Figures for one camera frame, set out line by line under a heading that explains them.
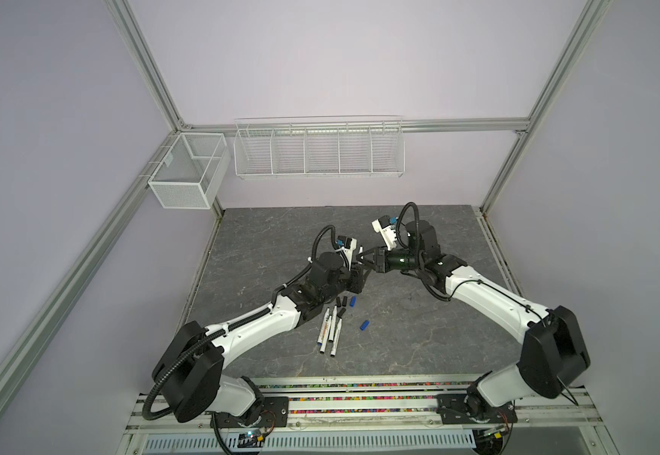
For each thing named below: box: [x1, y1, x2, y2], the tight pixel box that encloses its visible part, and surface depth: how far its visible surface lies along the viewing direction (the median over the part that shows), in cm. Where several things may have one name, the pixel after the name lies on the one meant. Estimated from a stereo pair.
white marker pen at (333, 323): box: [328, 304, 338, 342], surface depth 90 cm
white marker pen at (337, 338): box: [330, 318, 343, 358], surface depth 87 cm
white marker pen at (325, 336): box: [319, 314, 332, 354], surface depth 88 cm
